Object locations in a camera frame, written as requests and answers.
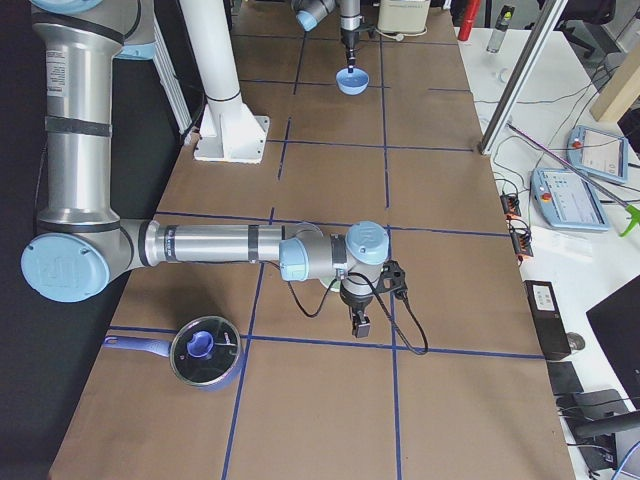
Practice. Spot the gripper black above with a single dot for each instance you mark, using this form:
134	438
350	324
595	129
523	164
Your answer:
355	300
349	37

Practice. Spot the blue bowl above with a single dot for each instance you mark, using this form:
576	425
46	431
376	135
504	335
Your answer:
352	81

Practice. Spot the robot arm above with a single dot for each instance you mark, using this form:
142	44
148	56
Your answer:
81	244
310	13

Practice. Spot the green bowl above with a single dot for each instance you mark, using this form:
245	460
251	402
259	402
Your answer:
333	284

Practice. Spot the silver toaster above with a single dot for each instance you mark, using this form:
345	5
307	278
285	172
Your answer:
403	16

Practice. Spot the red bottle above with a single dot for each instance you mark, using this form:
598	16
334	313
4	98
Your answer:
469	16

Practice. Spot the clear water bottle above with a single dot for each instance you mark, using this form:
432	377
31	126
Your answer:
500	28

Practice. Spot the blue saucepan with glass lid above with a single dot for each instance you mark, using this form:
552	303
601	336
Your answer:
206	353

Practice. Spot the orange black connector near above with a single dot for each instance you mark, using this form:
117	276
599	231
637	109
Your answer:
521	241

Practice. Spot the orange black connector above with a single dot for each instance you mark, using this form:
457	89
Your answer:
511	205
521	241

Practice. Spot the black power supply box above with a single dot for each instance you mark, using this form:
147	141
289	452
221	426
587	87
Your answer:
547	319

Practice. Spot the orange black connector far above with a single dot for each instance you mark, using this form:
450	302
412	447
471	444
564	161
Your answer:
511	205

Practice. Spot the near teach pendant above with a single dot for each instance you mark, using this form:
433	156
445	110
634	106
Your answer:
566	201

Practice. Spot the teach pendant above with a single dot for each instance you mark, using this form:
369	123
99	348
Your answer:
566	201
598	153

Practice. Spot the black monitor stand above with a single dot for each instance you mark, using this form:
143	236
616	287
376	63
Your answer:
600	418

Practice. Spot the black monitor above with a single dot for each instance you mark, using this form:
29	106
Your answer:
615	323

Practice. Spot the far teach pendant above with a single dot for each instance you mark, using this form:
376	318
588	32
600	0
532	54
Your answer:
598	153

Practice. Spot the wooden plank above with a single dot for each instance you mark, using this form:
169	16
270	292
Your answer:
621	91

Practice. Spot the reacher grabber stick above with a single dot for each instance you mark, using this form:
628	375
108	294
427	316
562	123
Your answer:
633	212

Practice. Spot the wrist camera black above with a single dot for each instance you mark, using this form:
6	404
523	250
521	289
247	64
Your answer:
367	28
393	280

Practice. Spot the white camera pole with base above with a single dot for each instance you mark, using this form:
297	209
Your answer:
229	131

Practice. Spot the aluminium frame post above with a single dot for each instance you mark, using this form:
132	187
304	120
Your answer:
549	16

